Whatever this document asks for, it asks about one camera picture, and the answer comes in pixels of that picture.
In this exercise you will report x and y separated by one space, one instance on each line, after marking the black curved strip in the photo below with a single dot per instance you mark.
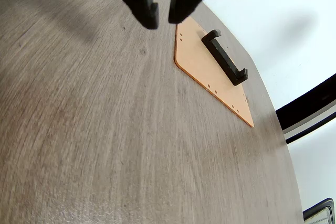
307 113

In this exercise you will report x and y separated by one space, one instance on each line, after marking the tan board with holes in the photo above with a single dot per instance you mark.
199 69

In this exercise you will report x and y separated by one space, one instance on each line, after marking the black U-shaped block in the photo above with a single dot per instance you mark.
223 58

